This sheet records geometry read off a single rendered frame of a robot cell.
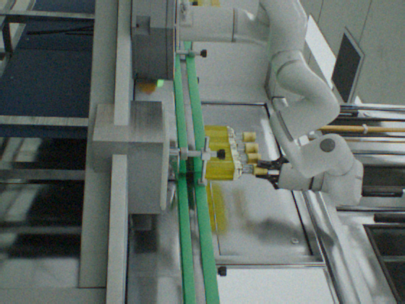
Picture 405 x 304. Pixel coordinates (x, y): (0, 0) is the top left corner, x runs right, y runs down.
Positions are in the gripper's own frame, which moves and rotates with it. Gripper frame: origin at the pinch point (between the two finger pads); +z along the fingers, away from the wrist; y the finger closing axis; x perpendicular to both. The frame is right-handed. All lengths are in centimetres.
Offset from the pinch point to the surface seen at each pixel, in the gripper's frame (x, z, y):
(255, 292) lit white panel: 37.4, -3.2, -13.1
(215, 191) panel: -0.5, 14.1, -12.8
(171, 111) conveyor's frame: -0.6, 30.4, 15.3
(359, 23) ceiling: -345, -72, -80
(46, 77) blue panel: -11, 75, 14
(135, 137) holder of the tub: 40, 30, 33
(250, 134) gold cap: -15.5, 5.8, 1.7
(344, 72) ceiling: -344, -70, -129
